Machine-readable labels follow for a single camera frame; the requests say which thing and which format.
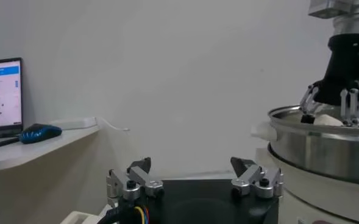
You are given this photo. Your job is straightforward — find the stainless steel steamer basket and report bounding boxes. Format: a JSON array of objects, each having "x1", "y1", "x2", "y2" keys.
[{"x1": 251, "y1": 105, "x2": 359, "y2": 187}]

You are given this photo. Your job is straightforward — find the left gripper wire bundle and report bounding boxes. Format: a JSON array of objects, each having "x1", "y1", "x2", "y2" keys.
[{"x1": 97, "y1": 199, "x2": 151, "y2": 224}]

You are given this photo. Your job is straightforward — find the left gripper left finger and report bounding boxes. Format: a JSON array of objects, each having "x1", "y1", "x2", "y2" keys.
[{"x1": 105, "y1": 156, "x2": 165, "y2": 208}]

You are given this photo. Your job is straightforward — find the white adapter cable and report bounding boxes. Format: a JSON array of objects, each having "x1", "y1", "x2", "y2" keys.
[{"x1": 96, "y1": 117, "x2": 130, "y2": 132}]

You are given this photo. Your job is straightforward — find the black laptop computer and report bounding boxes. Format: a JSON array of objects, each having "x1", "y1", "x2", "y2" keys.
[{"x1": 0, "y1": 57, "x2": 24, "y2": 142}]

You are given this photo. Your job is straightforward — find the blue computer mouse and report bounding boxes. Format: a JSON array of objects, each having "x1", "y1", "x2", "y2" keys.
[{"x1": 18, "y1": 123, "x2": 63, "y2": 144}]

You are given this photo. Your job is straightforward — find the glass lid white handle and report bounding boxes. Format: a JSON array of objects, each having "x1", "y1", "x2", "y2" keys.
[{"x1": 60, "y1": 210, "x2": 105, "y2": 224}]

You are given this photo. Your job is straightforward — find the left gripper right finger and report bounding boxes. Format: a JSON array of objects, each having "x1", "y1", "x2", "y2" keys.
[{"x1": 230, "y1": 156, "x2": 285, "y2": 200}]

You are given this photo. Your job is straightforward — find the white side table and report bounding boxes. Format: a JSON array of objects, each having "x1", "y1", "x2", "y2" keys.
[{"x1": 0, "y1": 123, "x2": 119, "y2": 224}]

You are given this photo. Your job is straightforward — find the white steamed baozi bun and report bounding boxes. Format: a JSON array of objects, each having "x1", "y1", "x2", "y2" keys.
[{"x1": 314, "y1": 114, "x2": 344, "y2": 127}]

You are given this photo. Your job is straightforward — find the white electric cooker pot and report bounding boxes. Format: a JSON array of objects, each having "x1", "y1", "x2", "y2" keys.
[{"x1": 254, "y1": 147, "x2": 359, "y2": 224}]

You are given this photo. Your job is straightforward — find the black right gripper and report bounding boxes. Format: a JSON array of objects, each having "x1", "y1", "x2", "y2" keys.
[{"x1": 299, "y1": 32, "x2": 359, "y2": 128}]

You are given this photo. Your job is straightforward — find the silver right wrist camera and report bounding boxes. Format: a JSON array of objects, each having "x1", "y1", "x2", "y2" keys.
[{"x1": 308, "y1": 0, "x2": 352, "y2": 19}]

